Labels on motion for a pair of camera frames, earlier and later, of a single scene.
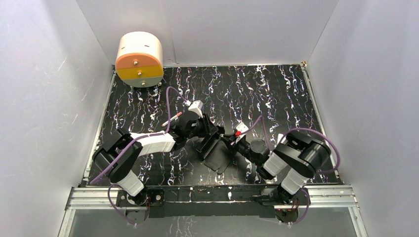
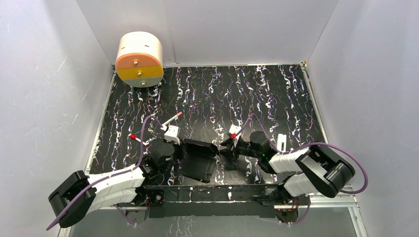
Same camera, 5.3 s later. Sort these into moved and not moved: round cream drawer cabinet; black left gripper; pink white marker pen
Moved: black left gripper
Not moved: pink white marker pen; round cream drawer cabinet
